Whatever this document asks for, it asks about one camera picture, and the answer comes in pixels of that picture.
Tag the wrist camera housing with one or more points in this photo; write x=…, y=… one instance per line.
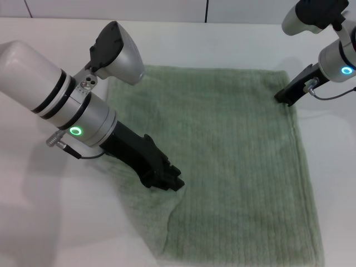
x=292, y=20
x=122, y=55

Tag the left wrist camera housing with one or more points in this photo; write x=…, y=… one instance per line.
x=122, y=55

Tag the black vertical wall strip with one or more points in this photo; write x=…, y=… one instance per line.
x=206, y=11

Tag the left robot arm silver white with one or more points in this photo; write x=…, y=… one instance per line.
x=41, y=89

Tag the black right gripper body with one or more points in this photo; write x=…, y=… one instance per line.
x=304, y=82

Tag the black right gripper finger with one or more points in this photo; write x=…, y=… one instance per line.
x=281, y=96
x=289, y=101

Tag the green terry towel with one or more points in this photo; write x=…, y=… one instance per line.
x=236, y=167

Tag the right wrist camera housing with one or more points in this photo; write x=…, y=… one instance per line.
x=292, y=20

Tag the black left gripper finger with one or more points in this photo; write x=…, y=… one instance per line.
x=169, y=184
x=171, y=172

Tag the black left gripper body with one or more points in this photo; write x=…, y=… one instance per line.
x=139, y=155

